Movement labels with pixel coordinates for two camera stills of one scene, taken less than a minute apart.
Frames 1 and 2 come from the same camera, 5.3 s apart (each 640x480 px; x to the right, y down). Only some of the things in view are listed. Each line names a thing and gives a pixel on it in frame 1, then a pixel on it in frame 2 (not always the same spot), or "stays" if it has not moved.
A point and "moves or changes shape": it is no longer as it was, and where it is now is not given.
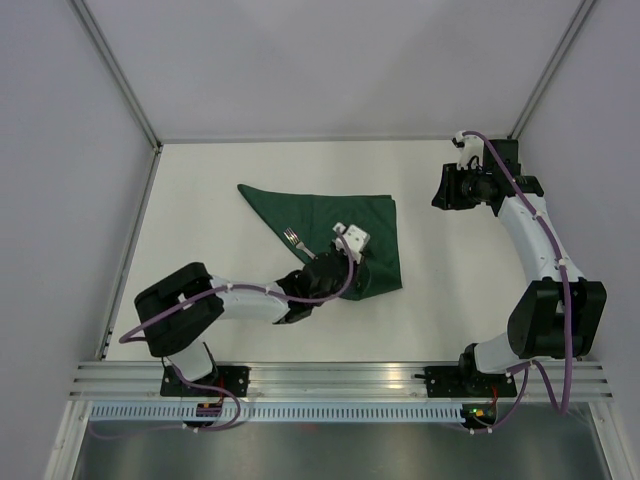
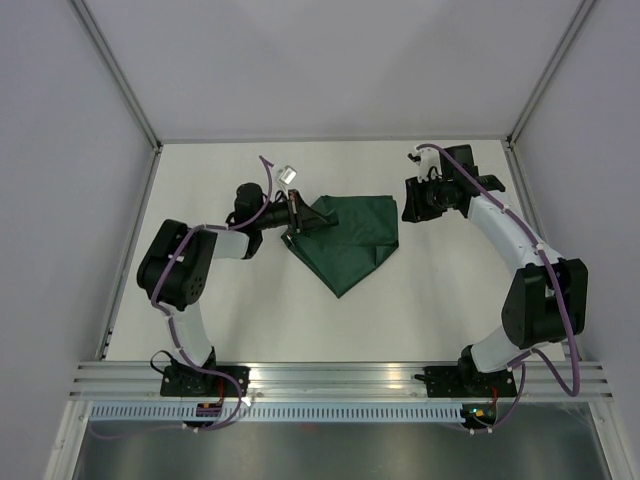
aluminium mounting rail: [141, 381] stays
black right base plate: [452, 381] stays
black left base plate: [233, 378] stays
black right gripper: [447, 196] → [415, 211]
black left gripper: [357, 268] → [301, 217]
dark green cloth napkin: [311, 219] moves or changes shape
